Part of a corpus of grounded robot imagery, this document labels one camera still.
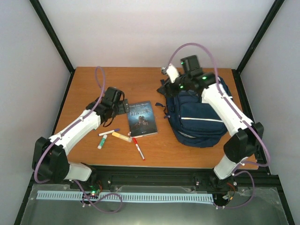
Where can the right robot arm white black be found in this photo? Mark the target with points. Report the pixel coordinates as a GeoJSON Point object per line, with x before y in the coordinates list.
{"type": "Point", "coordinates": [245, 135]}

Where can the right black frame post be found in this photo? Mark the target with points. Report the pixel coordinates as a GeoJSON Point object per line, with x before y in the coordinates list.
{"type": "Point", "coordinates": [271, 14]}

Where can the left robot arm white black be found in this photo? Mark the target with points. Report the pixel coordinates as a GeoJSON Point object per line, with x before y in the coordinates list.
{"type": "Point", "coordinates": [50, 160]}

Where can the light blue slotted cable duct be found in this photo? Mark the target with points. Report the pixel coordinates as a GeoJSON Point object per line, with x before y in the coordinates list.
{"type": "Point", "coordinates": [126, 197]}

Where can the dark blue fantasy book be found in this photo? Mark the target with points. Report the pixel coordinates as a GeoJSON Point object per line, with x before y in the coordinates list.
{"type": "Point", "coordinates": [141, 119]}

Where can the black frame post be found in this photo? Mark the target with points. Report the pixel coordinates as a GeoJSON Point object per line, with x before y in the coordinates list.
{"type": "Point", "coordinates": [52, 34]}
{"type": "Point", "coordinates": [271, 14]}

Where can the green white glue stick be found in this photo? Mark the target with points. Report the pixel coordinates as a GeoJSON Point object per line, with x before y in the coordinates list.
{"type": "Point", "coordinates": [104, 137]}

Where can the purple capped white marker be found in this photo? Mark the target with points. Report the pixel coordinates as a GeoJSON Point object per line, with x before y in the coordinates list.
{"type": "Point", "coordinates": [109, 132]}

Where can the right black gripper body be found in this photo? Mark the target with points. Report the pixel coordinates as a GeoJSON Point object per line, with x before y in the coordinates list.
{"type": "Point", "coordinates": [168, 89]}

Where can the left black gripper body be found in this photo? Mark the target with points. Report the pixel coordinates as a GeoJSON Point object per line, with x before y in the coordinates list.
{"type": "Point", "coordinates": [121, 110]}

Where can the red marker pen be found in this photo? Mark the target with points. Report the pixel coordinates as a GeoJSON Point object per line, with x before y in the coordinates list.
{"type": "Point", "coordinates": [138, 148]}

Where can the left black frame post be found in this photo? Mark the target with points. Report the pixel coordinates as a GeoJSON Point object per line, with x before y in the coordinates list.
{"type": "Point", "coordinates": [52, 34]}

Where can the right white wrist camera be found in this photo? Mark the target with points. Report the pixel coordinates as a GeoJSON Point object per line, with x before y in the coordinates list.
{"type": "Point", "coordinates": [171, 71]}

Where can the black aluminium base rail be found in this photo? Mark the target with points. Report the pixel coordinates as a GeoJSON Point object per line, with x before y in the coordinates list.
{"type": "Point", "coordinates": [111, 177]}

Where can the yellow highlighter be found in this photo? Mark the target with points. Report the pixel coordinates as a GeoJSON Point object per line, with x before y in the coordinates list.
{"type": "Point", "coordinates": [123, 137]}

